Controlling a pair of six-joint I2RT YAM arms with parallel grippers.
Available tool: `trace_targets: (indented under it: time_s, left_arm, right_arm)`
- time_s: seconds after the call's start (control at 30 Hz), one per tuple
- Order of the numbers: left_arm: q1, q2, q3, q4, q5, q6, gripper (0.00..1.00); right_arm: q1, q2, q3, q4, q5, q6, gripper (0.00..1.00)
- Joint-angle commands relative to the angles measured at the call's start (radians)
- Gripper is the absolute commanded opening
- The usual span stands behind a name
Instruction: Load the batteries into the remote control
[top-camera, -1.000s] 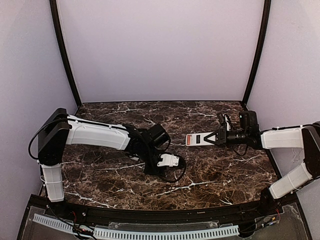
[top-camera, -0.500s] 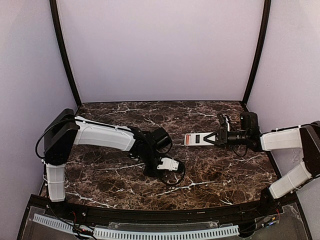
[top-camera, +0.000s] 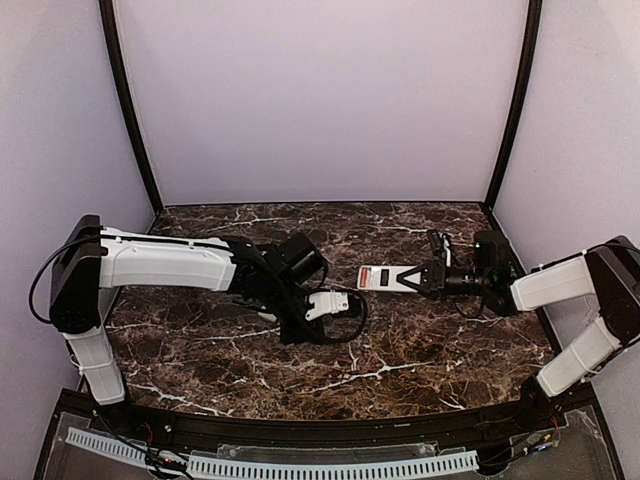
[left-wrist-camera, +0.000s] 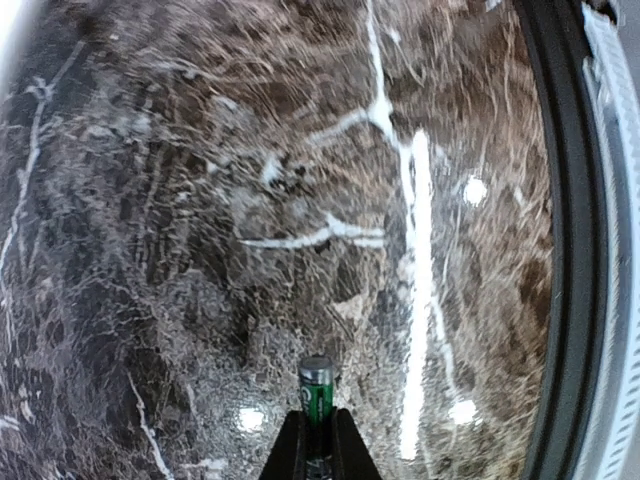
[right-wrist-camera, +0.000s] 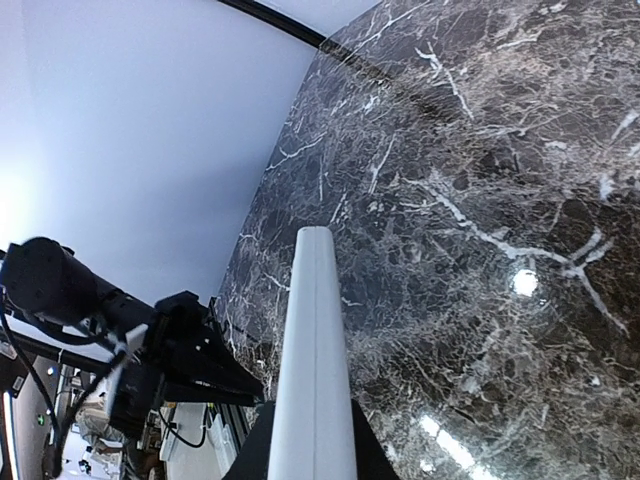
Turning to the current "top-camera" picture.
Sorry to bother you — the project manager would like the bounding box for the white red remote control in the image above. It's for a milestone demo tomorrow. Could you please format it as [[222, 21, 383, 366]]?
[[356, 265, 415, 293]]

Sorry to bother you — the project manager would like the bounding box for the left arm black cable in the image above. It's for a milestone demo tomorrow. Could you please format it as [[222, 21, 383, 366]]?
[[299, 289, 369, 344]]

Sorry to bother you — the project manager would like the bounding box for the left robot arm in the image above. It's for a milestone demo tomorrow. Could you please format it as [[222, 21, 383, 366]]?
[[39, 215, 346, 405]]

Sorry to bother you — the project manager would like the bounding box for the orange battery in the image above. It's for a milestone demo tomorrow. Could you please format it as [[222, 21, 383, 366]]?
[[359, 266, 372, 288]]

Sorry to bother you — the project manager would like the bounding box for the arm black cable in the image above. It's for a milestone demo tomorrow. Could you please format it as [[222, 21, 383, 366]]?
[[607, 237, 640, 351], [299, 289, 369, 344]]

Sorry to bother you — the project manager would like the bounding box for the centre white cable duct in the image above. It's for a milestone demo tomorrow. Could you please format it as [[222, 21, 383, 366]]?
[[187, 451, 479, 480]]

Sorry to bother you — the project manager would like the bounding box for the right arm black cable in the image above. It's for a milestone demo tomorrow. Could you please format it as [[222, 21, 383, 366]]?
[[607, 237, 640, 351]]

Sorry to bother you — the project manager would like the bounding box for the white cable duct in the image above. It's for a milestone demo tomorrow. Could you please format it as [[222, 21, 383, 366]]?
[[187, 451, 479, 480], [65, 427, 147, 468]]

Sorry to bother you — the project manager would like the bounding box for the black front rail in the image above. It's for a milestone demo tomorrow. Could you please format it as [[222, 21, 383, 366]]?
[[124, 394, 531, 454]]

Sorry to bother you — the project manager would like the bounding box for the left black frame post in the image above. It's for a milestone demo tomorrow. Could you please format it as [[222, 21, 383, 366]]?
[[98, 0, 164, 215]]

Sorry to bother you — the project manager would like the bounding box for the left white cable duct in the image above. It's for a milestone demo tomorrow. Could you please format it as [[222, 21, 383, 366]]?
[[65, 427, 147, 468]]

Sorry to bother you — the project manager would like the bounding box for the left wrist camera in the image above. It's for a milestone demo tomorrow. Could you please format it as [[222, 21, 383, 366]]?
[[305, 290, 366, 321]]

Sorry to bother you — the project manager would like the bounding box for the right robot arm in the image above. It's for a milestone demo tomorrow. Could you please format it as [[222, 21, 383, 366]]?
[[392, 230, 639, 428]]

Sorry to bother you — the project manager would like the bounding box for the right black frame post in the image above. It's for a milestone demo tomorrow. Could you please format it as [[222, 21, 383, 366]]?
[[485, 0, 543, 204]]

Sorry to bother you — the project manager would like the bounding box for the black frame post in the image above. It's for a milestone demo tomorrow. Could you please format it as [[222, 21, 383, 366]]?
[[98, 0, 164, 215], [485, 0, 543, 204]]

